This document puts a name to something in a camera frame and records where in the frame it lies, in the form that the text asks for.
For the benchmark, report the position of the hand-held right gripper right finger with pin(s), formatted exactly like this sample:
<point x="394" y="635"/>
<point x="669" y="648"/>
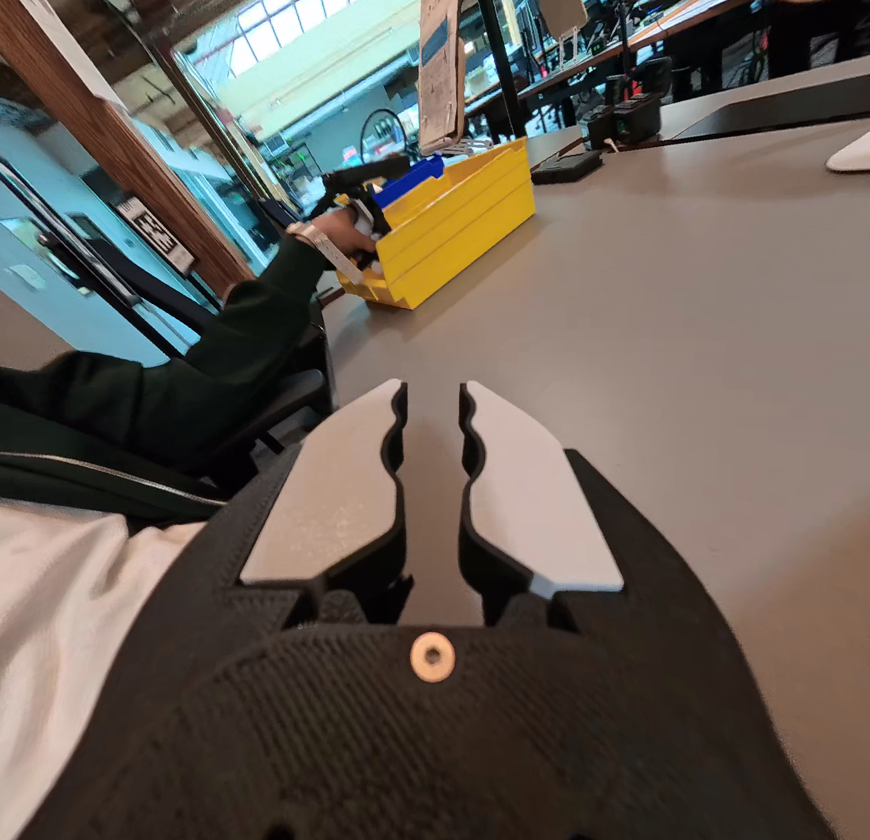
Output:
<point x="537" y="507"/>

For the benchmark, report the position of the yellow plastic bin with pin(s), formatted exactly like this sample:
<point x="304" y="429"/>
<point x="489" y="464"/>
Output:
<point x="462" y="235"/>

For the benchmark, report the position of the framed marker sign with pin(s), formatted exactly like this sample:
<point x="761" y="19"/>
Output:
<point x="160" y="235"/>

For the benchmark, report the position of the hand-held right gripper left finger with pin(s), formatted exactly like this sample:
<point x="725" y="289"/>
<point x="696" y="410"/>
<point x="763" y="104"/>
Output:
<point x="326" y="507"/>

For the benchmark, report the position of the white paper notice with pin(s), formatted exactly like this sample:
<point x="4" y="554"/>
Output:
<point x="61" y="24"/>

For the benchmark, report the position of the black vertical pole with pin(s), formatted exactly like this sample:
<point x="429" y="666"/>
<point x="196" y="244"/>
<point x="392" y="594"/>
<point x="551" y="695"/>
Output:
<point x="499" y="58"/>

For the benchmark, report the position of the person's left forearm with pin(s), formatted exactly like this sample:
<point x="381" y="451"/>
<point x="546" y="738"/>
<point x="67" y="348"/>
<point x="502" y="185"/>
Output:
<point x="258" y="323"/>

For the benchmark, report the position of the long wooden workbench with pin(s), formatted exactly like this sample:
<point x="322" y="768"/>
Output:
<point x="680" y="17"/>

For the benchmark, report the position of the black round hoop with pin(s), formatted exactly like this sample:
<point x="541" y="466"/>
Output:
<point x="363" y="133"/>

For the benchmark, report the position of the black flat device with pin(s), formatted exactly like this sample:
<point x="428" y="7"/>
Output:
<point x="567" y="167"/>

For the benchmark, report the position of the white wristband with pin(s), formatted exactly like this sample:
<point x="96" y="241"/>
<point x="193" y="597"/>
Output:
<point x="326" y="245"/>

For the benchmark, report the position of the person's left hand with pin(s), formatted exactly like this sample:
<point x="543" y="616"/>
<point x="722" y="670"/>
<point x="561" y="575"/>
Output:
<point x="343" y="235"/>

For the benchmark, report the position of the black desk mat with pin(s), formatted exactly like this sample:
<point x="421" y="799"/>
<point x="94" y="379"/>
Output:
<point x="781" y="113"/>

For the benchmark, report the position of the grey desk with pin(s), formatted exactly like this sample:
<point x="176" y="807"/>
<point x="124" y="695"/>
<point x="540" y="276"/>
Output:
<point x="680" y="310"/>

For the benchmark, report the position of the blue plastic bin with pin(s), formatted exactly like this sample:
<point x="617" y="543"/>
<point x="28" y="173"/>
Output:
<point x="408" y="181"/>

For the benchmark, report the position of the wooden pillar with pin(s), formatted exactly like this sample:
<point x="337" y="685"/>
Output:
<point x="122" y="147"/>

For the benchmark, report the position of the person's torso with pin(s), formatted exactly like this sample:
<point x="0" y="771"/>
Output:
<point x="54" y="616"/>

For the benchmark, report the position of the cardboard panel on stand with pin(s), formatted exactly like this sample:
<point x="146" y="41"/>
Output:
<point x="438" y="58"/>

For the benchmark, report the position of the white monitor stand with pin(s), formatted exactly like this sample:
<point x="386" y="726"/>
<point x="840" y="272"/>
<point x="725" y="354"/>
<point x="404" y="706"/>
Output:
<point x="853" y="157"/>

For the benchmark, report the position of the small cardboard covered tablet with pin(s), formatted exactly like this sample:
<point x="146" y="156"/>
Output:
<point x="564" y="4"/>

